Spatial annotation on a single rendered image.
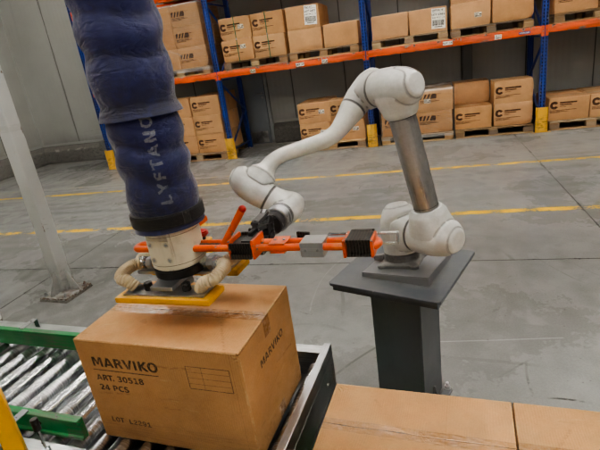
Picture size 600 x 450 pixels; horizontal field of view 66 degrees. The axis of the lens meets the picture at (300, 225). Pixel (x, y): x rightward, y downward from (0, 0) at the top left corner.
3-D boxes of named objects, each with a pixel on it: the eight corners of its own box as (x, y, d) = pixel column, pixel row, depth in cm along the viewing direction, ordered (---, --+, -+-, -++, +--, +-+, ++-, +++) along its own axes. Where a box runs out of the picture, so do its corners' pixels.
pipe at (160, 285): (116, 290, 147) (111, 273, 145) (162, 256, 169) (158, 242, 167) (210, 292, 135) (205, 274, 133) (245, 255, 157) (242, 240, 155)
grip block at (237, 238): (229, 261, 138) (224, 242, 136) (243, 247, 147) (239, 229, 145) (254, 261, 135) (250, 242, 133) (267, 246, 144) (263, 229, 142)
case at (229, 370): (106, 435, 164) (71, 338, 150) (170, 363, 199) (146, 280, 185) (262, 462, 143) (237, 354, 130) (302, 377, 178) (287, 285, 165)
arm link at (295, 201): (287, 234, 165) (256, 215, 166) (301, 219, 179) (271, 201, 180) (300, 210, 160) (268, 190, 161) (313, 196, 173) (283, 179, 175)
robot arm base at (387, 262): (380, 254, 223) (379, 243, 221) (428, 254, 212) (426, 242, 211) (368, 269, 208) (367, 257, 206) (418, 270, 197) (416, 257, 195)
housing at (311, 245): (300, 258, 132) (297, 243, 130) (307, 248, 138) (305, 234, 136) (324, 258, 129) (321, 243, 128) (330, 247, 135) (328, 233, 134)
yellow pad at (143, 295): (115, 303, 146) (111, 289, 145) (135, 287, 155) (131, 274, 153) (209, 306, 135) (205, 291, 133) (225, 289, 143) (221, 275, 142)
